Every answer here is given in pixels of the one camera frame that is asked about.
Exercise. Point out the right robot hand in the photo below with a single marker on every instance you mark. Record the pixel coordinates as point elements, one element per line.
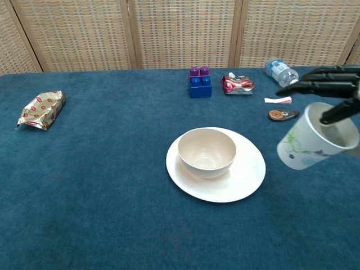
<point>332,84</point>

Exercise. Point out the floral print paper cup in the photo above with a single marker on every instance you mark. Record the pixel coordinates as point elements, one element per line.
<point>303,140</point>

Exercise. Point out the beige bowl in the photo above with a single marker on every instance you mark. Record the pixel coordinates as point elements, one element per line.
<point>206,157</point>

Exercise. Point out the white paper plate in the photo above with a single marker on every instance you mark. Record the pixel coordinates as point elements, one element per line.
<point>244,180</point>

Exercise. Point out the clear plastic water bottle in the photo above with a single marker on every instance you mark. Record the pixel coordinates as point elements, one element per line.
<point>279,70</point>

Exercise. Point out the pale pink paper strip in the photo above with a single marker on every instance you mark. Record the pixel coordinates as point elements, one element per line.
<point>278,100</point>

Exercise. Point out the crumpled red drink pouch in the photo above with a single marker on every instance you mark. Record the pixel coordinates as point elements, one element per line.
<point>236,84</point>

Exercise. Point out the blue toy block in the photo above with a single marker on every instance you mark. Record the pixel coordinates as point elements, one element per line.
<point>200,90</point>

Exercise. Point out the purple toy block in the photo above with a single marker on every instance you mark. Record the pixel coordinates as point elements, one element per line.
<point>199,71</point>

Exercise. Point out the woven bamboo folding screen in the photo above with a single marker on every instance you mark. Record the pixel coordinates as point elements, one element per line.
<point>182,33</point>

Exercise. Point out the blue table cloth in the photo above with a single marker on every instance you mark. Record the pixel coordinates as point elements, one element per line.
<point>112,168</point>

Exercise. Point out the gold snack bag red print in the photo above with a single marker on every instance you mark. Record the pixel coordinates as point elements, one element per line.
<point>42,109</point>

